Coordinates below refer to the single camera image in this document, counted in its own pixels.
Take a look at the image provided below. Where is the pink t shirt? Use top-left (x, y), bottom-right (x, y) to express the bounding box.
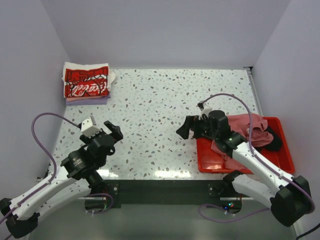
top-left (211, 113), bottom-right (273, 171)

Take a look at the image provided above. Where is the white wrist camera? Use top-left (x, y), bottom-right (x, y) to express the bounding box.
top-left (197, 101), bottom-right (213, 120)
top-left (80, 116), bottom-right (101, 138)

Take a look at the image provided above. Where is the folded lavender shirt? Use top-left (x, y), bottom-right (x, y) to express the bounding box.
top-left (65, 94), bottom-right (111, 106)

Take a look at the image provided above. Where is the purple cable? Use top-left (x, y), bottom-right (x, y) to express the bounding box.
top-left (198, 93), bottom-right (315, 223)
top-left (0, 112), bottom-right (83, 223)

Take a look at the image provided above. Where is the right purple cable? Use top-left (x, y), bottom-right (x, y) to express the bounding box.
top-left (198, 93), bottom-right (315, 223)

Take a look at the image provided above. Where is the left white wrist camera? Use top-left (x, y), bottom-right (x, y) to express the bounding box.
top-left (80, 116), bottom-right (101, 138)

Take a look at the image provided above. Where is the red plastic tray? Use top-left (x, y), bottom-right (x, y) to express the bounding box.
top-left (196, 116), bottom-right (295, 174)

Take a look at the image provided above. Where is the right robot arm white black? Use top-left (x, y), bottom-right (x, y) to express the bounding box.
top-left (176, 110), bottom-right (315, 227)

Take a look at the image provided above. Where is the folded red print white shirt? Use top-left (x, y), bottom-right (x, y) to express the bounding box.
top-left (62, 61), bottom-right (116, 99)

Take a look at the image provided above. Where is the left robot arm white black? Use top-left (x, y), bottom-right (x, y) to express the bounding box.
top-left (0, 119), bottom-right (123, 239)

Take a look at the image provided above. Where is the black t shirt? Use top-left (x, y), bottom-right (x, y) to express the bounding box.
top-left (256, 126), bottom-right (283, 152)

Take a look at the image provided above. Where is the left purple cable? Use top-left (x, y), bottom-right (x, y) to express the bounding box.
top-left (0, 112), bottom-right (83, 223)

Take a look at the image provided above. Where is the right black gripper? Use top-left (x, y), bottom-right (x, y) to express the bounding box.
top-left (176, 113), bottom-right (219, 140)

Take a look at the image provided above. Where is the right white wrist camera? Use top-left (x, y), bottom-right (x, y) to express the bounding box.
top-left (197, 101), bottom-right (213, 120)

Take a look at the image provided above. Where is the black power cable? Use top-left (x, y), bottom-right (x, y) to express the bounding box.
top-left (296, 223), bottom-right (320, 240)

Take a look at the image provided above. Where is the folded light pink shirt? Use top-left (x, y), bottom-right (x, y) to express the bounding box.
top-left (65, 97), bottom-right (89, 102)

